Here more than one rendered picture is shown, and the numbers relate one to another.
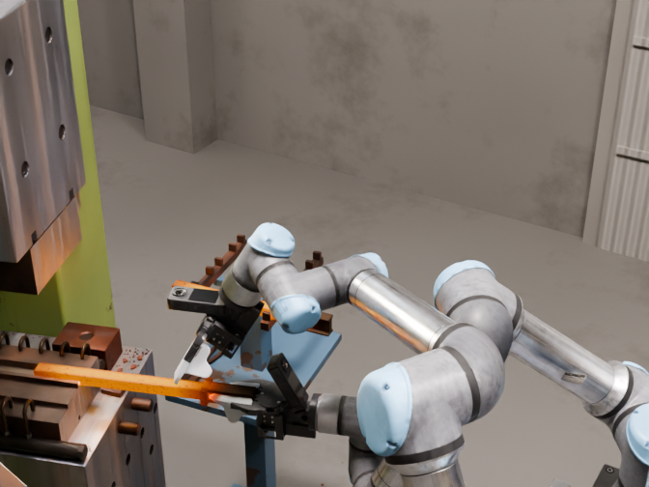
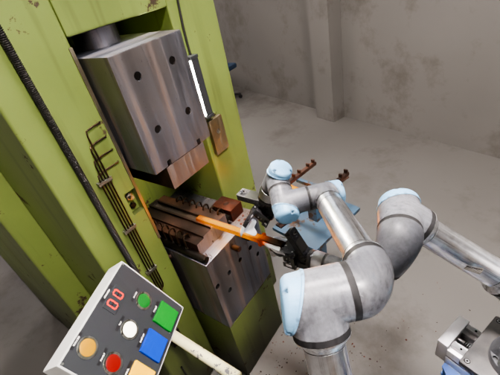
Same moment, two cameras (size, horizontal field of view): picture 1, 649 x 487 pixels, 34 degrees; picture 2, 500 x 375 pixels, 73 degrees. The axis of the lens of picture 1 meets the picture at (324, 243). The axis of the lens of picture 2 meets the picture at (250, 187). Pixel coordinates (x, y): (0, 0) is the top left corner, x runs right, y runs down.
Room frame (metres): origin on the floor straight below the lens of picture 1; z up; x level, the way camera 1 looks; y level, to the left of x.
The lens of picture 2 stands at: (0.80, -0.28, 1.92)
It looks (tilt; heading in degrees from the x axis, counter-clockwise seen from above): 34 degrees down; 31
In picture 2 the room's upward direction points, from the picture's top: 13 degrees counter-clockwise
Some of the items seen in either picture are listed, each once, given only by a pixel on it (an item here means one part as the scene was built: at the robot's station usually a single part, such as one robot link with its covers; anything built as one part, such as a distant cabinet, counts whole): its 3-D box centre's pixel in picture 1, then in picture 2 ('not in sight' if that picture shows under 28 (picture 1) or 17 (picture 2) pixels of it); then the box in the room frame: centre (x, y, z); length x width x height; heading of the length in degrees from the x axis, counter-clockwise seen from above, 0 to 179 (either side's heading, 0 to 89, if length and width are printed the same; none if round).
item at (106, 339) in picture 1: (87, 348); (227, 208); (1.86, 0.51, 0.95); 0.12 x 0.09 x 0.07; 78
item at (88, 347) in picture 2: not in sight; (87, 347); (1.02, 0.45, 1.16); 0.05 x 0.03 x 0.04; 168
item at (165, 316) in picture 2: not in sight; (165, 316); (1.24, 0.41, 1.01); 0.07 x 0.05 x 0.07; 13
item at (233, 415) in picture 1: (232, 410); (271, 250); (1.62, 0.18, 0.98); 0.09 x 0.03 x 0.06; 81
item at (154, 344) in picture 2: not in sight; (152, 345); (1.14, 0.39, 1.01); 0.07 x 0.05 x 0.07; 13
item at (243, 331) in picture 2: not in sight; (222, 305); (1.77, 0.69, 0.23); 0.56 x 0.38 x 0.47; 78
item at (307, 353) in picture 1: (256, 365); (316, 219); (2.18, 0.17, 0.66); 0.40 x 0.30 x 0.02; 157
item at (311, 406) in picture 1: (288, 411); (298, 256); (1.61, 0.07, 0.98); 0.12 x 0.08 x 0.09; 78
